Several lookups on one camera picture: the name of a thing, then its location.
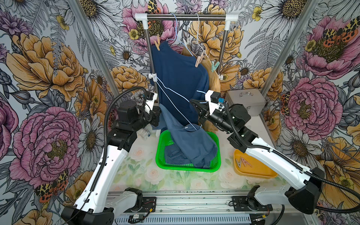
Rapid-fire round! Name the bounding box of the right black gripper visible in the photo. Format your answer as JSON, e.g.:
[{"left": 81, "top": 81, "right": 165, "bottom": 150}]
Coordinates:
[{"left": 190, "top": 99, "right": 237, "bottom": 133}]

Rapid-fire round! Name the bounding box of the light blue wire hanger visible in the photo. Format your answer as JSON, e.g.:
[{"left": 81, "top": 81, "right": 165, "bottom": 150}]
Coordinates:
[{"left": 157, "top": 74, "right": 209, "bottom": 126}]

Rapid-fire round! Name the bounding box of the slate blue t-shirt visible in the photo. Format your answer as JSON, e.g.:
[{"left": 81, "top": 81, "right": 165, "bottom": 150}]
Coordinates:
[{"left": 159, "top": 104, "right": 218, "bottom": 169}]

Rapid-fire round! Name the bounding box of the teal clothespin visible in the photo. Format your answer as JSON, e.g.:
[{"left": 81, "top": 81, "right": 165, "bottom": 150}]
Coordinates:
[{"left": 211, "top": 61, "right": 220, "bottom": 72}]

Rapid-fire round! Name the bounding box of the tan t-shirt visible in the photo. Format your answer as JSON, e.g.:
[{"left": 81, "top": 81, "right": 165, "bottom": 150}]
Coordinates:
[{"left": 201, "top": 56, "right": 221, "bottom": 133}]

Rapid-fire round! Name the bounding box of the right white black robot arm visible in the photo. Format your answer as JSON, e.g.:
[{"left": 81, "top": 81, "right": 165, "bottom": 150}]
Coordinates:
[{"left": 190, "top": 99, "right": 323, "bottom": 215}]

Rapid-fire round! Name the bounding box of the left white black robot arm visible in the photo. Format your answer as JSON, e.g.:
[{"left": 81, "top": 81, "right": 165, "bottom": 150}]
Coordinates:
[{"left": 61, "top": 100, "right": 161, "bottom": 225}]

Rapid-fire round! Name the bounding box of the light blue hanger navy shirt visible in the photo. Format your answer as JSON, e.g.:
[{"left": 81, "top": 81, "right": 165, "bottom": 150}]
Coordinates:
[{"left": 168, "top": 13, "right": 194, "bottom": 56}]

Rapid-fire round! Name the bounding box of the clear plastic bag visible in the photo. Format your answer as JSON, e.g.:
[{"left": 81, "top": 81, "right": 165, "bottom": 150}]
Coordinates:
[{"left": 137, "top": 128, "right": 152, "bottom": 140}]

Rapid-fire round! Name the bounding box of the metal clothes rack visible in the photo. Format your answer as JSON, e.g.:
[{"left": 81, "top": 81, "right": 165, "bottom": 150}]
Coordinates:
[{"left": 134, "top": 13, "right": 239, "bottom": 107}]

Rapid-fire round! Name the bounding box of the dark navy t-shirt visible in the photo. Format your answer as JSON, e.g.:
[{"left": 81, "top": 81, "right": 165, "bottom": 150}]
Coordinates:
[{"left": 151, "top": 42, "right": 209, "bottom": 125}]

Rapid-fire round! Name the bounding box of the green perforated plastic basket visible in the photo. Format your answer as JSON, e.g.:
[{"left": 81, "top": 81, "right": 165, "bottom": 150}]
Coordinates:
[{"left": 155, "top": 130, "right": 221, "bottom": 173}]

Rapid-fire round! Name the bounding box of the silver metal case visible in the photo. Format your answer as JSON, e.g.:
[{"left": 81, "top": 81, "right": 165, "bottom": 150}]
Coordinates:
[{"left": 225, "top": 89, "right": 266, "bottom": 116}]

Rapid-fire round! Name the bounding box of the yellow plastic tray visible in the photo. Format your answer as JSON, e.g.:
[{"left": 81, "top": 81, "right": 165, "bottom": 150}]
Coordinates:
[{"left": 233, "top": 150, "right": 278, "bottom": 179}]

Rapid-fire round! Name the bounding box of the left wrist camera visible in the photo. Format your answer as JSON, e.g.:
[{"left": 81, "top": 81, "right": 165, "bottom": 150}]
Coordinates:
[{"left": 144, "top": 92, "right": 158, "bottom": 113}]

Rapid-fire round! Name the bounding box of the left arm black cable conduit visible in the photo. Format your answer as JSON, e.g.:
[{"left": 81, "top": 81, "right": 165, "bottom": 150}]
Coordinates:
[{"left": 60, "top": 86, "right": 150, "bottom": 225}]

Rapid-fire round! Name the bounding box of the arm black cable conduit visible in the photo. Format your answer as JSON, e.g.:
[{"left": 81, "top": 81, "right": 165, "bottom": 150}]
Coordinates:
[
  {"left": 223, "top": 103, "right": 360, "bottom": 214},
  {"left": 60, "top": 86, "right": 150, "bottom": 225}
]

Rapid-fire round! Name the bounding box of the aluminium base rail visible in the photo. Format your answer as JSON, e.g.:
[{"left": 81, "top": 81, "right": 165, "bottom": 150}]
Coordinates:
[{"left": 73, "top": 191, "right": 313, "bottom": 225}]

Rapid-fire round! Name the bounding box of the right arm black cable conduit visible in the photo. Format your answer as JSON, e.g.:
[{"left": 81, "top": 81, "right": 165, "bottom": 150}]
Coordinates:
[{"left": 223, "top": 103, "right": 360, "bottom": 214}]

